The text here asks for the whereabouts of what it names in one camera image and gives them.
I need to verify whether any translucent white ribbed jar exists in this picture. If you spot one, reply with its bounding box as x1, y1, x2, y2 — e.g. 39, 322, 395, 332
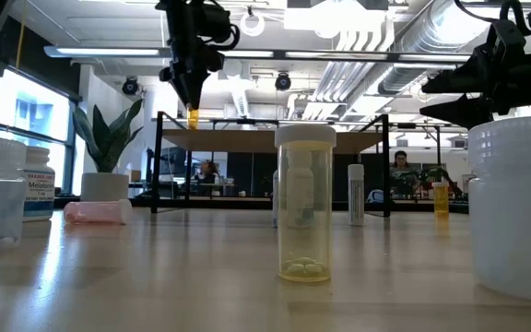
466, 114, 531, 304

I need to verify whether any pale pink pill bottle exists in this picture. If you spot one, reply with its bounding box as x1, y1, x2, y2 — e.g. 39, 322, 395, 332
63, 198, 134, 226

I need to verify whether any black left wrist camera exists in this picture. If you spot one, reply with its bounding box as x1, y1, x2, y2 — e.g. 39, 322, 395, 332
199, 3, 233, 46

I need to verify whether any slim white tube bottle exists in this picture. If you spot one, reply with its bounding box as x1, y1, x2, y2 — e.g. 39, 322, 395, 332
347, 163, 366, 227

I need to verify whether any white melatonin labelled bottle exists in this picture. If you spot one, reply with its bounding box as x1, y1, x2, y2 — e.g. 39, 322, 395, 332
22, 146, 56, 223

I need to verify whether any long ceiling light bar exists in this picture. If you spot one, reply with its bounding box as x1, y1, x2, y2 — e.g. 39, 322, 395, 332
42, 44, 474, 64

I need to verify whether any black aluminium table frame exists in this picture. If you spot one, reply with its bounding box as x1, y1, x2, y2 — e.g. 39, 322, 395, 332
53, 196, 469, 214

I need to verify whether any seated person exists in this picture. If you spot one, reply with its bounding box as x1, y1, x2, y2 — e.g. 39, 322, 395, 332
194, 160, 223, 186

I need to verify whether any white ring lamp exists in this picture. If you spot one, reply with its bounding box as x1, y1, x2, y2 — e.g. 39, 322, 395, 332
239, 11, 266, 38

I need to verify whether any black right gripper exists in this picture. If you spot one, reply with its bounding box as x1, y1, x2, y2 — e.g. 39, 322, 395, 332
419, 19, 531, 131

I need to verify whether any silver ventilation duct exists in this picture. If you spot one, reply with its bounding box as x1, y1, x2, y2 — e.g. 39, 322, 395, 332
378, 0, 495, 96

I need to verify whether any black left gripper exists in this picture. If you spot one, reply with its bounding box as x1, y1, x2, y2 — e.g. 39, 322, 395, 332
157, 0, 226, 112

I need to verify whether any snake plant in white pot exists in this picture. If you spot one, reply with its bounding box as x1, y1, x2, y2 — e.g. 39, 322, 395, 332
72, 97, 145, 203

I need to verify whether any large window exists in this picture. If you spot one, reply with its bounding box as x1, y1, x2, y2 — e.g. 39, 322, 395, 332
0, 68, 80, 195

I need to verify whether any yellow hanging strap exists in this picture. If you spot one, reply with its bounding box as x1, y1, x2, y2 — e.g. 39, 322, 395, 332
14, 0, 28, 70

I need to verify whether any black round ceiling speaker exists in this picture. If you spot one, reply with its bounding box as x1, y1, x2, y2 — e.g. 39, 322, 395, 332
122, 76, 140, 97
274, 72, 293, 92

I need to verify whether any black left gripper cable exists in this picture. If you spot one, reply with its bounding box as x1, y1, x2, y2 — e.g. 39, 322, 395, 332
220, 22, 242, 52

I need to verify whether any person behind desk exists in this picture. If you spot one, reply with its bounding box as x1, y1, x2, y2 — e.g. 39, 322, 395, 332
388, 149, 417, 182

